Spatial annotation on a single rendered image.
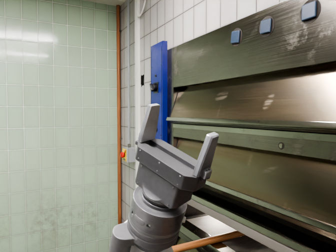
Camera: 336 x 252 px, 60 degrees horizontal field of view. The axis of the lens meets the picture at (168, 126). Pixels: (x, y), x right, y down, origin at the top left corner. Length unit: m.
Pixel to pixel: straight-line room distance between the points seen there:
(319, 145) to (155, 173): 0.57
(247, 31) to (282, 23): 0.16
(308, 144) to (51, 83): 1.82
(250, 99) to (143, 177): 0.70
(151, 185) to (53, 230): 2.02
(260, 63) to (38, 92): 1.64
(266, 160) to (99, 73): 1.62
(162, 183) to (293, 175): 0.62
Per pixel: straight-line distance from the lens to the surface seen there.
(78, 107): 2.30
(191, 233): 1.51
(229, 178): 1.17
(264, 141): 1.03
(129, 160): 2.06
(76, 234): 2.48
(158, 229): 0.46
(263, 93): 1.05
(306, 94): 0.93
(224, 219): 1.01
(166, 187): 0.43
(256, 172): 1.08
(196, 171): 0.40
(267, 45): 1.05
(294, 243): 0.83
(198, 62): 1.37
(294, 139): 0.95
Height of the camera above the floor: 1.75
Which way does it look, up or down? 3 degrees down
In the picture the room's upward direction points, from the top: straight up
